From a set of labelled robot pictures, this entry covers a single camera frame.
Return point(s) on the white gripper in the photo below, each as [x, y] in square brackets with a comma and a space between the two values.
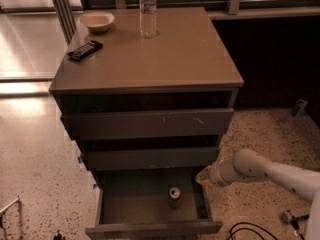
[216, 174]

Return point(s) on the orange soda can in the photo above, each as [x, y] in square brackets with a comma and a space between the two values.
[174, 197]

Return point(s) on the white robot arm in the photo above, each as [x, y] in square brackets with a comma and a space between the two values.
[247, 165]

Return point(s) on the grey middle drawer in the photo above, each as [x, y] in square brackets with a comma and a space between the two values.
[150, 158]

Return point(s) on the grey top drawer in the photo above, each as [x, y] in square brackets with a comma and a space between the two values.
[148, 124]

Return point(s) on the grey open bottom drawer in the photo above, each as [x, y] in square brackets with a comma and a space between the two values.
[133, 204]

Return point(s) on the grey drawer cabinet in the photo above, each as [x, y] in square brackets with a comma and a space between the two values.
[184, 67]

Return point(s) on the grey power strip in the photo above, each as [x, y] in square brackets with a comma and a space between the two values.
[289, 216]

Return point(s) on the blue tape piece upper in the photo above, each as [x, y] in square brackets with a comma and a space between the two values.
[80, 160]

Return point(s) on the black snack bar packet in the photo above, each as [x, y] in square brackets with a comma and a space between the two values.
[85, 50]

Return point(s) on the clear plastic water bottle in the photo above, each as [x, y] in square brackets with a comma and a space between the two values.
[148, 18]

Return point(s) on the metal stand left corner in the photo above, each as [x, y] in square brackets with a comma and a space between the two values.
[11, 220]

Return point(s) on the white ceramic bowl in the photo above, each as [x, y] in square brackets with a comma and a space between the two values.
[96, 22]

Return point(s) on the small wall outlet box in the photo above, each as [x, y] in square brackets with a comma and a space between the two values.
[299, 107]

